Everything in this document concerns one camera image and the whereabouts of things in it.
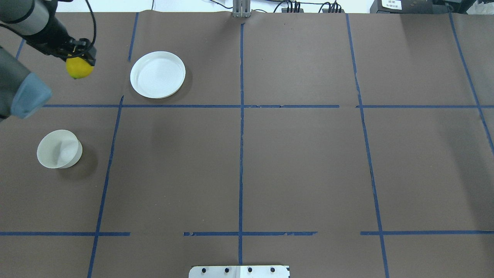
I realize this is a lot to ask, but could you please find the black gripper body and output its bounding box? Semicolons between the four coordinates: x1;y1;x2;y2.
27;17;75;57

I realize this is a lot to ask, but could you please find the yellow lemon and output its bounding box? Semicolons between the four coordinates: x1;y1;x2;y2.
66;58;94;79

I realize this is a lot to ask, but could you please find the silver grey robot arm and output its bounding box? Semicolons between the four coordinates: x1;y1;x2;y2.
0;0;97;121

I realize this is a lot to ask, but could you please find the white plate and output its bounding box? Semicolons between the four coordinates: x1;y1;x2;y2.
129;51;186;99

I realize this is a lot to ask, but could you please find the white bowl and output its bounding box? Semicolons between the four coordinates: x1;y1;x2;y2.
37;129;83;169

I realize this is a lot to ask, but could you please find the brown paper table cover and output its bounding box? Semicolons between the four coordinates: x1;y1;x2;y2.
1;11;493;278

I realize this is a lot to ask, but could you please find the black box with label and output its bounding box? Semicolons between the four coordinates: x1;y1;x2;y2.
369;0;449;14

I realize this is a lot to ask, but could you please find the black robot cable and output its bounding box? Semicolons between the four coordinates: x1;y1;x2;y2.
85;0;97;47

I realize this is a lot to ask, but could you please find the aluminium frame post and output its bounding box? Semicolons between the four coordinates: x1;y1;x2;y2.
232;0;252;18

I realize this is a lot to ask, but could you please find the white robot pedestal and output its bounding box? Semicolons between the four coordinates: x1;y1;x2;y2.
188;264;291;278

